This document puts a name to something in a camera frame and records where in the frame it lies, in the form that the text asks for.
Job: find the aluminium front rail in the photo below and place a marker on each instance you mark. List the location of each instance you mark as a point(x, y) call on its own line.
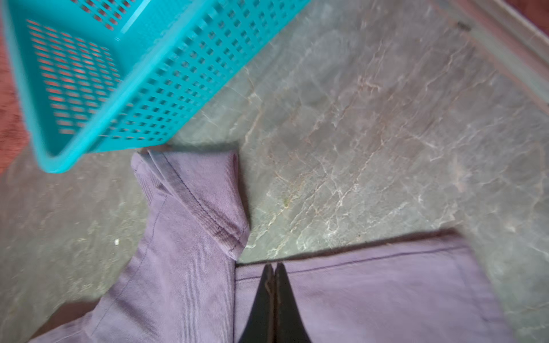
point(513, 43)

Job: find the teal plastic basket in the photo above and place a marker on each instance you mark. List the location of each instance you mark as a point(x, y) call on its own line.
point(97, 76)

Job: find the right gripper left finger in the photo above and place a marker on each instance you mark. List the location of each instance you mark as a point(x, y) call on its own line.
point(260, 325)

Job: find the purple trousers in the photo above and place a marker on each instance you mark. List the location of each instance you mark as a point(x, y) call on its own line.
point(184, 284)

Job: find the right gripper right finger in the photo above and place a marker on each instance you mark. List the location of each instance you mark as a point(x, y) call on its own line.
point(288, 325)

